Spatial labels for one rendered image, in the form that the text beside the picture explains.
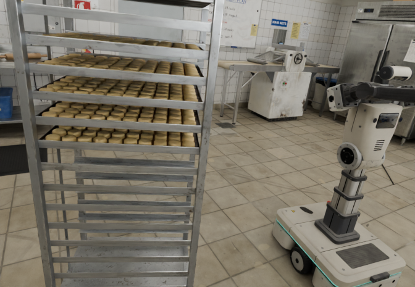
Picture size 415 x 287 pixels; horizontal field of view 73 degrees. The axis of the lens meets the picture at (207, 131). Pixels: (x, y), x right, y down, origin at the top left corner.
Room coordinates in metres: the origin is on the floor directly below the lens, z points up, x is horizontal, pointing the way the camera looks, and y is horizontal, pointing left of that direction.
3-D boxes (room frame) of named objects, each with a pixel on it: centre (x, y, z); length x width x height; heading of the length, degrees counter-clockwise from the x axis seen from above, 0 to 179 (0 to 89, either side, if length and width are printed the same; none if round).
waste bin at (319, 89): (5.98, -2.44, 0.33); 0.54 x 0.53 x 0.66; 31
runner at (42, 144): (0.96, 0.31, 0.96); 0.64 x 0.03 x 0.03; 98
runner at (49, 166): (0.96, 0.31, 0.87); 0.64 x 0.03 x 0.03; 98
